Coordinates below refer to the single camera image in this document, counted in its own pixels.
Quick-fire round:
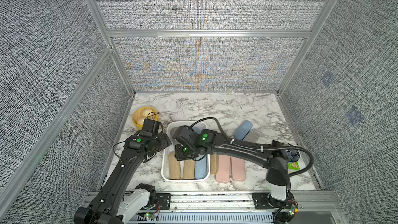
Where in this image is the grey rectangular glasses case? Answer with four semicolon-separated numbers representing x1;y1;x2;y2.
243;130;260;143

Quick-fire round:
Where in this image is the yellow bamboo steamer basket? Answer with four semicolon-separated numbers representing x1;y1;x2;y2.
132;106;160;130

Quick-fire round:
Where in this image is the green packet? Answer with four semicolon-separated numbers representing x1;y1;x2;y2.
288;162;301;171

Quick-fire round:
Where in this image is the pink glasses case right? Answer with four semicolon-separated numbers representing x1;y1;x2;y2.
231;157;246;181

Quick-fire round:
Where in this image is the tan glasses case back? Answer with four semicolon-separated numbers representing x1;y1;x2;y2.
183;160;195;180

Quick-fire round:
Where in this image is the aluminium front rail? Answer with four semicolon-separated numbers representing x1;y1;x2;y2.
77;191;343;224

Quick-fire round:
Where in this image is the white plastic storage tray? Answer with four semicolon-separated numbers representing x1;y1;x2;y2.
161;120;211;183

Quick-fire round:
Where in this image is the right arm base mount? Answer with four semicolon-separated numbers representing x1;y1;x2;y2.
252;192;299;212

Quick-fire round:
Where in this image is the tan glasses case front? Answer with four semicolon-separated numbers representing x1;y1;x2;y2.
210;155;219;175

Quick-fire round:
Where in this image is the tan glasses case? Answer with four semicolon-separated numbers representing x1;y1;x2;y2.
168;151;181;180
210;155;219;175
183;160;195;180

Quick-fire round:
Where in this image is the pink glasses case left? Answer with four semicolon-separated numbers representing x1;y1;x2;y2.
216;155;231;184

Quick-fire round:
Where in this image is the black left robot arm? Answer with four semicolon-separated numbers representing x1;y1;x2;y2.
74;119;172;224

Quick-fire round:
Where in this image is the pink glasses case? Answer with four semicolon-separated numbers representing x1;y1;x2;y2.
216;155;231;184
231;157;246;181

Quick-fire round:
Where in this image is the dark round object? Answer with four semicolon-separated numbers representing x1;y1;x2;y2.
286;149;300;163

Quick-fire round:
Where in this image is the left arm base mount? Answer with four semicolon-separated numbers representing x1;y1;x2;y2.
141;193;172;212

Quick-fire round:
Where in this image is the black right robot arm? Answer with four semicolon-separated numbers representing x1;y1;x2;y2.
173;125;290;202

